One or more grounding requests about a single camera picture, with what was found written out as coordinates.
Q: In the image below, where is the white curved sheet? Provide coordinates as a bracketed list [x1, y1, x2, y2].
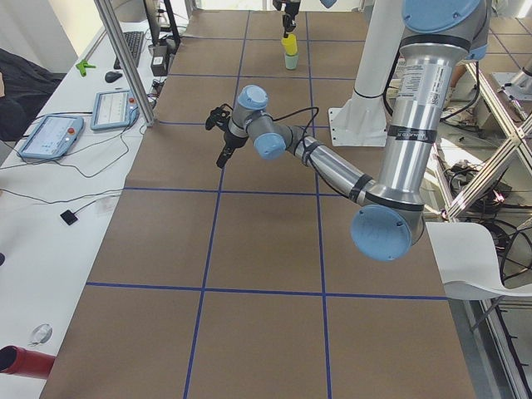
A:
[426, 222, 531, 300]

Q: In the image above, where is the yellow plastic cup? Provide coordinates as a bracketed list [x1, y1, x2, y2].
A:
[281, 33, 298, 57]

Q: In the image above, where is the black camera cable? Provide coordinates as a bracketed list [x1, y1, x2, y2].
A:
[265, 106, 322, 153]

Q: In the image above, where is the small black square pad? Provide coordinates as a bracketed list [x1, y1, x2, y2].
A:
[60, 209, 78, 225]

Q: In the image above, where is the teach pendant tablet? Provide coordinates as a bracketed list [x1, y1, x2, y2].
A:
[91, 90, 139, 131]
[18, 115, 85, 160]

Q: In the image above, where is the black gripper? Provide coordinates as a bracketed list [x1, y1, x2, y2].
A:
[282, 0, 300, 38]
[216, 131, 248, 169]

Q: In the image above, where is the far teach pendant tablet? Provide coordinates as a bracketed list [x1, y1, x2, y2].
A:
[91, 90, 139, 131]

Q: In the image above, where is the black adapter box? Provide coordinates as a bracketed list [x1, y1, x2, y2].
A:
[150, 45, 169, 76]

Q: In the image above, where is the near teach pendant tablet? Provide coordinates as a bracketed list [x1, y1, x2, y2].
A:
[18, 115, 85, 160]

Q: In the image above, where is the aluminium frame post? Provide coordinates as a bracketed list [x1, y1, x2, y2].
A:
[94, 0, 155, 127]

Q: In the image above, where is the red cylinder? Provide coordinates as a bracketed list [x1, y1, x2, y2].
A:
[1, 346, 56, 379]

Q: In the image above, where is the green plastic clamp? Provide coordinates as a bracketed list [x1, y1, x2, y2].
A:
[76, 59, 95, 77]

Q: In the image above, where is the green plastic cup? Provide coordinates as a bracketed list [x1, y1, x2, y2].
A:
[284, 53, 299, 71]

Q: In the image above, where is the black keyboard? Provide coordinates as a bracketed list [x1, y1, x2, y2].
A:
[123, 31, 145, 67]

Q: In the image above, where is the black computer mouse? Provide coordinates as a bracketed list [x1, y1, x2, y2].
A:
[104, 71, 122, 83]

